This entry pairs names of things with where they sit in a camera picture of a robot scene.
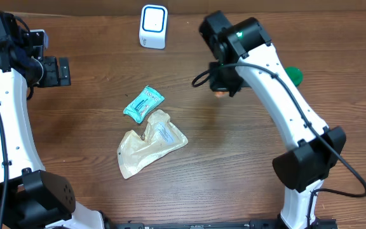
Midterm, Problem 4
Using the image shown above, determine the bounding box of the orange Kleenex tissue pack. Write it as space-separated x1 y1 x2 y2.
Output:
215 92 229 98

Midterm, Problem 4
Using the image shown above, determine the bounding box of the green lid jar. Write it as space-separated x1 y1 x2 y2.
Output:
285 67 303 87

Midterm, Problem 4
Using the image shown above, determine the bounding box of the teal wet wipes pack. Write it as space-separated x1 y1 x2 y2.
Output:
123 85 165 124

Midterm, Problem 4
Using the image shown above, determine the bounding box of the beige paper pouch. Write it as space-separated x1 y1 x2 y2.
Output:
117 109 188 179

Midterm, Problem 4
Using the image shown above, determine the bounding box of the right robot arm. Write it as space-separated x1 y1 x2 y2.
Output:
199 11 346 228

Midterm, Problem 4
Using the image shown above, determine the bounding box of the white barcode scanner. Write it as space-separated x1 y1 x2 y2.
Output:
139 4 168 50

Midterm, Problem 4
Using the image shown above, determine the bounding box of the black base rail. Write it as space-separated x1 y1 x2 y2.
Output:
106 218 339 229

